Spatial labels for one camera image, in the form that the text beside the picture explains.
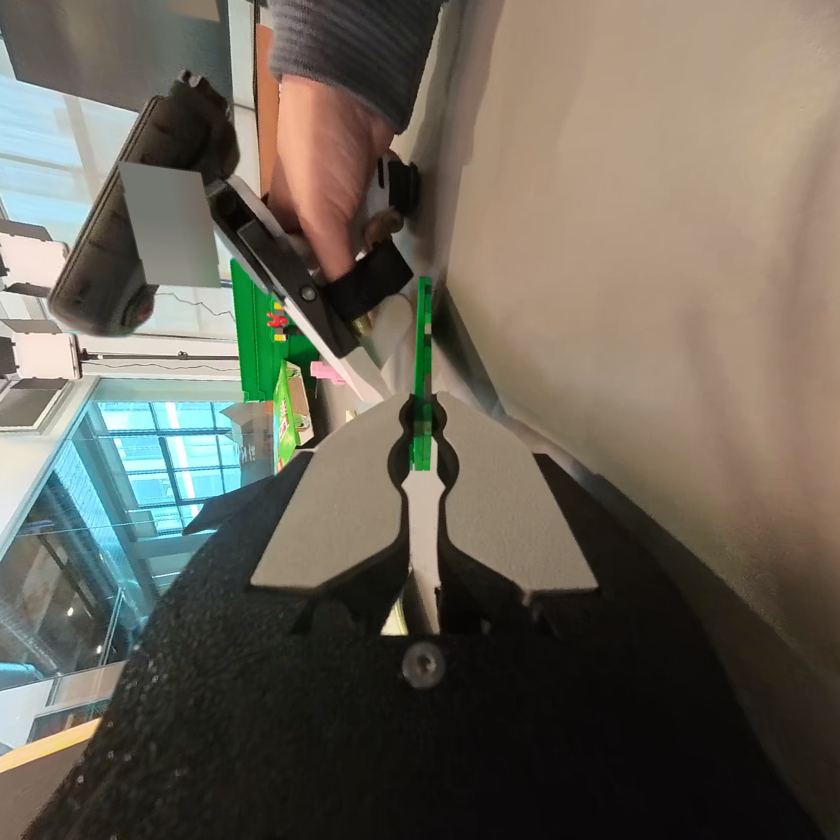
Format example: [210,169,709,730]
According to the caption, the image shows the glass window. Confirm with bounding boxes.
[98,400,242,508]

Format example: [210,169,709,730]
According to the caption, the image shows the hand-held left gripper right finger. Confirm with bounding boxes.
[433,392,599,603]

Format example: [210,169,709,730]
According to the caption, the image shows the air vent grille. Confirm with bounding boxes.
[0,379,70,431]

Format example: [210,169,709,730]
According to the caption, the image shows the green studded brick plate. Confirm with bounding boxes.
[410,276,435,473]

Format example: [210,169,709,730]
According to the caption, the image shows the black cable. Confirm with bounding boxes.
[154,292,236,322]

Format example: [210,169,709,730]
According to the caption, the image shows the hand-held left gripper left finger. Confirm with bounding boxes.
[249,394,421,598]

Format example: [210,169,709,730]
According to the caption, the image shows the cardboard box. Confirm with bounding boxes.
[220,400,277,490]

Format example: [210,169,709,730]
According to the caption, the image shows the large green brick box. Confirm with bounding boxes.
[230,259,322,403]

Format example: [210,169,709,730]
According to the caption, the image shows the white softbox light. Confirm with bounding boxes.
[0,220,70,296]
[0,318,83,382]

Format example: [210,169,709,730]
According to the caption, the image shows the brown wooden board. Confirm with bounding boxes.
[256,23,282,198]

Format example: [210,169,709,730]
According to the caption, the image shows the green snack packet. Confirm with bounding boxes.
[274,360,313,473]

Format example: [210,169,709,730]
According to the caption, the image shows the black light stand pole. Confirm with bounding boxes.
[79,350,237,363]

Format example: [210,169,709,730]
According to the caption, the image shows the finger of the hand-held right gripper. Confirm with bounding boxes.
[226,252,395,403]
[371,295,421,375]

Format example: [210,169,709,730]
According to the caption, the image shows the dark wall screen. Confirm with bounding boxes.
[0,0,232,106]

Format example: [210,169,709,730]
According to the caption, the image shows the person's right hand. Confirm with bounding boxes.
[266,72,401,283]

